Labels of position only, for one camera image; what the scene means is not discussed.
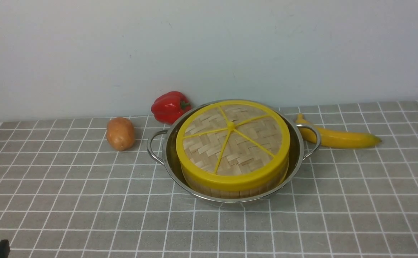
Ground bamboo steamer basket yellow rim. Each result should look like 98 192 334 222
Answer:
182 157 289 199

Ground red bell pepper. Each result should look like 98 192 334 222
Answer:
151 91 192 125

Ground brown potato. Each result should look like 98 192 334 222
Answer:
106 116 136 152

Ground stainless steel pot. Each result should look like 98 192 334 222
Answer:
147 99 322 204

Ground woven bamboo steamer lid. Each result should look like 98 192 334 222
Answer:
175 100 291 192

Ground grey checkered tablecloth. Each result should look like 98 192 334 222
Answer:
0 101 418 258

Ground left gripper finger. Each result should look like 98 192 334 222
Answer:
0 239 10 258

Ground yellow banana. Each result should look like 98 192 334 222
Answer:
295 113 382 149

